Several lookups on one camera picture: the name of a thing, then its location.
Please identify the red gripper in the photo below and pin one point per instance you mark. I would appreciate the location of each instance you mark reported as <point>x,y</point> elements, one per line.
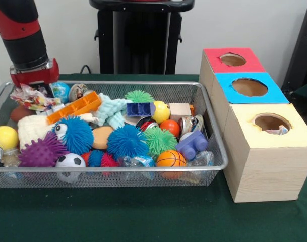
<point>34,75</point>

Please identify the colourful spotted paper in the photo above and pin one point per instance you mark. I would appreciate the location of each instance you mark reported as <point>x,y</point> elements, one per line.
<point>276,131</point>
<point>29,99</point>

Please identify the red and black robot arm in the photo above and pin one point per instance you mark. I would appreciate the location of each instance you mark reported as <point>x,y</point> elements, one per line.
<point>22,30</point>

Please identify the wooden box with three holes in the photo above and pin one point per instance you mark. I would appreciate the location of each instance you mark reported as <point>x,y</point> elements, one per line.
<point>269,171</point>

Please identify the long orange building block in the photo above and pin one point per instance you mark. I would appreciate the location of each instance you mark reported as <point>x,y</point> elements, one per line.
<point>72,107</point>

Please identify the brown toy football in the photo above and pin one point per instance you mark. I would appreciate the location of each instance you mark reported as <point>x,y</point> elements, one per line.
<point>19,113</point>

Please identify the blue puffer ball with eye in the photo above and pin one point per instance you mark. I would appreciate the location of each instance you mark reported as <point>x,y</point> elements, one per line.
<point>75,136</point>

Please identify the purple spiky ball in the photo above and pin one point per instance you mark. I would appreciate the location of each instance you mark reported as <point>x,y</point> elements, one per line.
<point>39,152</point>

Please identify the black and white soccer ball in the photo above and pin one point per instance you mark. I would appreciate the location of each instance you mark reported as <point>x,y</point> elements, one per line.
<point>70,161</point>

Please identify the green puffer ball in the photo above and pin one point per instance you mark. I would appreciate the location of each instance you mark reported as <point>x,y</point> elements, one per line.
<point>160,141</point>

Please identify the orange basketball toy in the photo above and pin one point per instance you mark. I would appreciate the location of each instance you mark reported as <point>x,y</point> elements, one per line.
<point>171,158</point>

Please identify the lavender building block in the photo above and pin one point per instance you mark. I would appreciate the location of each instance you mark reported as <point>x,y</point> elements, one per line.
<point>193,146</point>

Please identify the black upright panel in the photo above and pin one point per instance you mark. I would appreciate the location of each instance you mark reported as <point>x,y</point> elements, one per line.
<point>302,63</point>

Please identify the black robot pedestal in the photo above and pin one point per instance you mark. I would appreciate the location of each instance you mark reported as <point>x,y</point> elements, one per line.
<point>140,37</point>

